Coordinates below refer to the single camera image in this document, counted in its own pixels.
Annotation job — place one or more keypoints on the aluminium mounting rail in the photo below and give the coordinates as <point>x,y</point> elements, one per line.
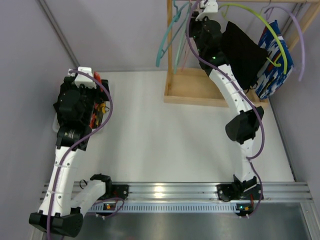
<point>276,192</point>

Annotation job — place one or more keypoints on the mint green hanger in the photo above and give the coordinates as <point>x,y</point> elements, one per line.
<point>182,40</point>

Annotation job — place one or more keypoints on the wooden clothes rack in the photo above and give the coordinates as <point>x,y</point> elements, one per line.
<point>193,87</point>

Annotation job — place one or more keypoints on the grey slotted cable duct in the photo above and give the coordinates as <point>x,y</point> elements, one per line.
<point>165,207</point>

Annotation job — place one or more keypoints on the red white trousers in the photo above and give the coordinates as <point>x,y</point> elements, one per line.
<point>92,123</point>

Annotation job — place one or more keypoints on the black trousers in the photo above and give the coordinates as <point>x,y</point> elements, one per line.
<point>80,105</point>
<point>245,57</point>

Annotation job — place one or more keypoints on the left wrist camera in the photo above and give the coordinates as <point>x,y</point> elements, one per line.
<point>83,80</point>

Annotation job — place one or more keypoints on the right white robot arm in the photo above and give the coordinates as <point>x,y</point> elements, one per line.
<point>242,128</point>

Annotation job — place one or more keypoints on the blue patterned trousers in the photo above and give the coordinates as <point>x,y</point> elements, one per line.
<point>273,73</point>

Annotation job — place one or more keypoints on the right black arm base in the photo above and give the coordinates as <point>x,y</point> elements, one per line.
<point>232,191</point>

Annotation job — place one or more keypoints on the camouflage trousers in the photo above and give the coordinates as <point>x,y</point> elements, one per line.
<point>101,110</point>

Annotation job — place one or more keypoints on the lime green hanger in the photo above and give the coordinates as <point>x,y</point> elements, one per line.
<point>273,33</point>

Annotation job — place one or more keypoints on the teal plastic hanger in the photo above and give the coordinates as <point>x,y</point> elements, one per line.
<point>174,13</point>

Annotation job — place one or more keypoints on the pink hanger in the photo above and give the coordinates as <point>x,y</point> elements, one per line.
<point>186,51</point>

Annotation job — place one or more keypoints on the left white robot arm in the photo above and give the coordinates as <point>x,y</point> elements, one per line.
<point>59,213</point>

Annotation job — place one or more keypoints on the white plastic basket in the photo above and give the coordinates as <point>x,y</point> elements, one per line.
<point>56,127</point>

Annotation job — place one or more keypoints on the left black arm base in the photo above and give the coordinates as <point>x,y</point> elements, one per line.
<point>115,191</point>

